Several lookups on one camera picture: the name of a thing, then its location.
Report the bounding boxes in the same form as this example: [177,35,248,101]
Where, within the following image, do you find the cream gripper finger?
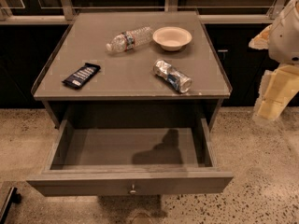
[253,63,299,122]
[249,25,271,49]

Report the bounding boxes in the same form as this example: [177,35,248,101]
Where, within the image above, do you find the silver blue redbull can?
[153,59,192,93]

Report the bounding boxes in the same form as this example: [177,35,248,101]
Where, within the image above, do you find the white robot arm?
[249,0,299,122]

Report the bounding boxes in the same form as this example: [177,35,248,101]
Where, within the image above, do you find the metal drawer knob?
[128,184,137,195]

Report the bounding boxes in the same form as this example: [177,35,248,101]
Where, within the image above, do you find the open grey top drawer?
[27,119,233,196]

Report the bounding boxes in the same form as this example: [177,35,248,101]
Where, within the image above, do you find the white bowl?
[153,27,192,51]

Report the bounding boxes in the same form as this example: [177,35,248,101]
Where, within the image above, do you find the clear plastic water bottle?
[107,26,153,53]

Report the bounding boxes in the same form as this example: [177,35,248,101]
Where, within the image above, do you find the grey cabinet table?
[32,11,232,125]

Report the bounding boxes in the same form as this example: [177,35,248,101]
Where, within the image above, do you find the black object at floor edge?
[0,187,22,224]

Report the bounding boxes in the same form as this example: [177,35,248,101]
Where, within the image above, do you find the metal railing frame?
[0,0,291,24]

